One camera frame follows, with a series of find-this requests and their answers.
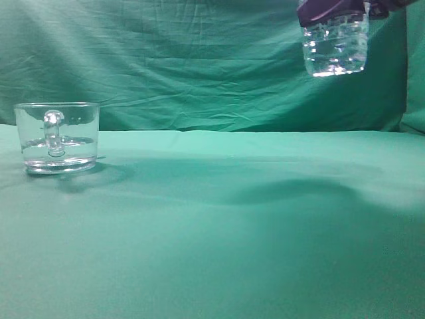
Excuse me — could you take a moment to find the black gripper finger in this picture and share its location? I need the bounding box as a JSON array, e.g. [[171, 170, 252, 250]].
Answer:
[[297, 0, 389, 27]]

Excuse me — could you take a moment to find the clear glass mug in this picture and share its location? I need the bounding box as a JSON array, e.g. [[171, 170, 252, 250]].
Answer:
[[14, 102, 100, 175]]

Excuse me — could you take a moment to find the clear plastic water bottle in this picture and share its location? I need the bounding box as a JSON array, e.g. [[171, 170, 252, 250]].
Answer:
[[300, 4, 369, 77]]

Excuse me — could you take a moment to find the green table cloth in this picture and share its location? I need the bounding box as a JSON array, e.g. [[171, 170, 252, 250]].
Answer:
[[1, 125, 424, 318]]

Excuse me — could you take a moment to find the green cloth backdrop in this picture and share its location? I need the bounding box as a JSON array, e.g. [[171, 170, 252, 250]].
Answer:
[[1, 1, 424, 132]]

